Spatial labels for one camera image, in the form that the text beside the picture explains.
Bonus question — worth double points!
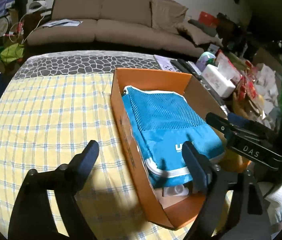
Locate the blue mesh zipper pouch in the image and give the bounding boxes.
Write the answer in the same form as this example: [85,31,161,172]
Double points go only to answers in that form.
[122,86,225,189]

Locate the white plastic pipe connectors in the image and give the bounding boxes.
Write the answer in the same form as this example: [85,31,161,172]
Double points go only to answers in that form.
[163,184,189,197]

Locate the wicker basket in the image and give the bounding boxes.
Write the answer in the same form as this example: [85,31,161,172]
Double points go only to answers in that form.
[232,92,264,121]

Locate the orange cardboard box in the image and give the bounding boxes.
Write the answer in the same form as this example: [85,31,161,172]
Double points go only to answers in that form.
[110,67,253,230]

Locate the white tissue box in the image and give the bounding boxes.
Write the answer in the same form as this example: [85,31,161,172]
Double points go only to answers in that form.
[201,64,235,98]

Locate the yellow plaid tablecloth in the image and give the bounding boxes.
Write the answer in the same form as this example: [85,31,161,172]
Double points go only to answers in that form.
[0,73,231,240]

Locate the red box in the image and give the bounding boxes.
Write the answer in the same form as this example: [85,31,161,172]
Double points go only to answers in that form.
[198,11,218,28]

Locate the grey pebble pattern mat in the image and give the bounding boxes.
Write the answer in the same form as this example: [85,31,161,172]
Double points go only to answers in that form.
[13,50,160,80]

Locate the green bag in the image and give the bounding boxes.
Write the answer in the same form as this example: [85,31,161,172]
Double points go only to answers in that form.
[0,43,25,64]

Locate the brown throw pillow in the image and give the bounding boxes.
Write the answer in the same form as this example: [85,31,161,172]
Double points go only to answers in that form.
[151,0,188,34]

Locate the papers on sofa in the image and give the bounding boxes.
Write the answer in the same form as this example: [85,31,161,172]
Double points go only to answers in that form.
[42,19,82,28]

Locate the brown sofa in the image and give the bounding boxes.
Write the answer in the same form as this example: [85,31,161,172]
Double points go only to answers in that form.
[27,0,222,57]

